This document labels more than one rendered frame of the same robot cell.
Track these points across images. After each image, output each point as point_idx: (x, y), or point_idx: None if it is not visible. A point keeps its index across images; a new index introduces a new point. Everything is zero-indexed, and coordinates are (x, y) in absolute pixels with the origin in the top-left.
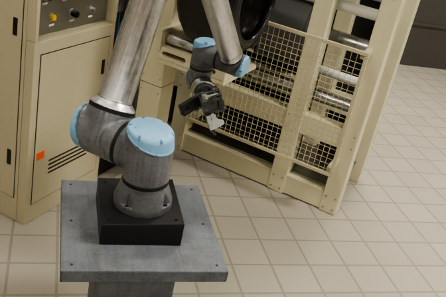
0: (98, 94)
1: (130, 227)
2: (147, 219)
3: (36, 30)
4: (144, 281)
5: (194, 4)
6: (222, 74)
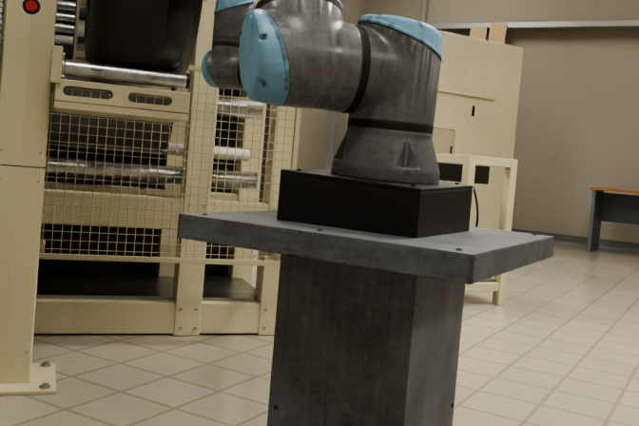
0: None
1: (440, 193)
2: (437, 184)
3: None
4: (518, 266)
5: None
6: (185, 102)
